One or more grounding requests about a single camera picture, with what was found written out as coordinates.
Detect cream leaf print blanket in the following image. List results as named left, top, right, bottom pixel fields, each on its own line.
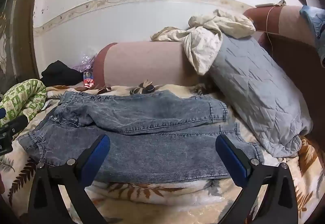
left=0, top=83, right=325, bottom=224

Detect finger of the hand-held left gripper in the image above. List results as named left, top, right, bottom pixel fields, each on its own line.
left=0, top=114, right=28, bottom=136

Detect pink bolster cushion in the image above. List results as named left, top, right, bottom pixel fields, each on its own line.
left=93, top=5, right=325, bottom=138

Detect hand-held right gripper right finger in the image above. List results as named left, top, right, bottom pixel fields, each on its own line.
left=215, top=135, right=299, bottom=224

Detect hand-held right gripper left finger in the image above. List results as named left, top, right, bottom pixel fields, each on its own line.
left=27, top=134, right=111, bottom=224

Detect crumpled cream cloth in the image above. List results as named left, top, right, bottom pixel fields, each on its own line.
left=152, top=9, right=256, bottom=76

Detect black cloth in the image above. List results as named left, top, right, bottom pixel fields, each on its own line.
left=41, top=60, right=84, bottom=86

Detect grey washed denim pants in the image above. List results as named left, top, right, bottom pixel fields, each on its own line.
left=18, top=90, right=264, bottom=184

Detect thin cream cable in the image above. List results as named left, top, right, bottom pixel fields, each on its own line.
left=266, top=6, right=275, bottom=58

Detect grey quilted pillow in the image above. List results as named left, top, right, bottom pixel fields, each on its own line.
left=207, top=34, right=313, bottom=158

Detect light blue cloth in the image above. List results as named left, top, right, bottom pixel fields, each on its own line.
left=300, top=5, right=325, bottom=67

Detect green patterned quilt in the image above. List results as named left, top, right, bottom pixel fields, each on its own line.
left=0, top=79, right=47, bottom=125

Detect red and blue packet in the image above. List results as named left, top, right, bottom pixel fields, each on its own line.
left=83, top=72, right=94, bottom=88

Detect clear plastic bag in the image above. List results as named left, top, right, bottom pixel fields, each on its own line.
left=72, top=53, right=98, bottom=72

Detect wooden door with glass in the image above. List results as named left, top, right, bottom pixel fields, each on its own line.
left=0, top=0, right=50, bottom=95

